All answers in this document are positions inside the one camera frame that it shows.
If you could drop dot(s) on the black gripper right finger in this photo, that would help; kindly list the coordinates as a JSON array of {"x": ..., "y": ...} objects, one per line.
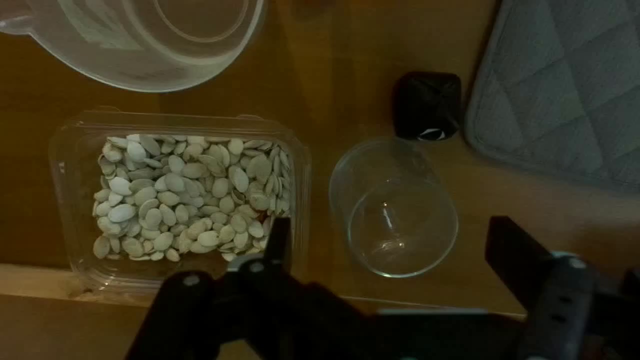
[{"x": 573, "y": 312}]

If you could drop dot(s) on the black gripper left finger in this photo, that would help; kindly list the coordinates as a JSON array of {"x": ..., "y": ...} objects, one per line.
[{"x": 220, "y": 321}]

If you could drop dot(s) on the translucent plastic measuring jug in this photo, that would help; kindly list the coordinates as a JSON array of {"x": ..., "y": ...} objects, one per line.
[{"x": 133, "y": 41}]

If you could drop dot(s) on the white pumpkin seeds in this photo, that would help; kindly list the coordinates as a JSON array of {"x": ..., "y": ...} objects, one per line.
[{"x": 186, "y": 196}]

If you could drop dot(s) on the translucent plastic measuring cup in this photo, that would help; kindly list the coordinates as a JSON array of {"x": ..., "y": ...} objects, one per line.
[{"x": 400, "y": 212}]

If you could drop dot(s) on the clear plastic tray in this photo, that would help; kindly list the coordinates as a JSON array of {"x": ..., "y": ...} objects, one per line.
[{"x": 72, "y": 167}]

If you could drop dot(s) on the grey quilted pot holder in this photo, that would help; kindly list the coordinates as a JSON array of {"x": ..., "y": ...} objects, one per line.
[{"x": 566, "y": 81}]

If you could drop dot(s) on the small black block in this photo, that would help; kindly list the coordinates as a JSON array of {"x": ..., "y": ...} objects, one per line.
[{"x": 427, "y": 100}]

